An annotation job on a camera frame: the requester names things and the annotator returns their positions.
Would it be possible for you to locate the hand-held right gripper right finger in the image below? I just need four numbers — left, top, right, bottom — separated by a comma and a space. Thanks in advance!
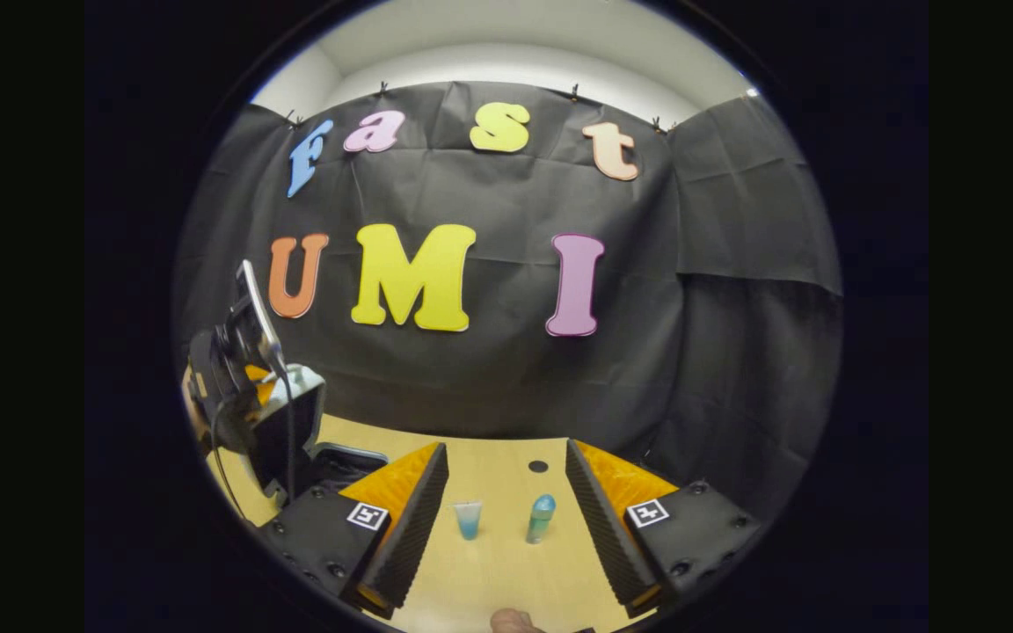
565, 440, 762, 621

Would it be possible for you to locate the blue green bottle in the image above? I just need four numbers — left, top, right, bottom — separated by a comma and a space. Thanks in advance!
526, 494, 557, 545

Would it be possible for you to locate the black backdrop cloth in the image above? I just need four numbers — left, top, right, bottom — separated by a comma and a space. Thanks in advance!
174, 81, 843, 520

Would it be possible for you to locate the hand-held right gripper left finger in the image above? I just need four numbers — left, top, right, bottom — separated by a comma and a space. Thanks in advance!
258, 441, 450, 621

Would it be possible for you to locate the light blue suitcase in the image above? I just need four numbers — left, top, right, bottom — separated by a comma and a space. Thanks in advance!
243, 363, 390, 506

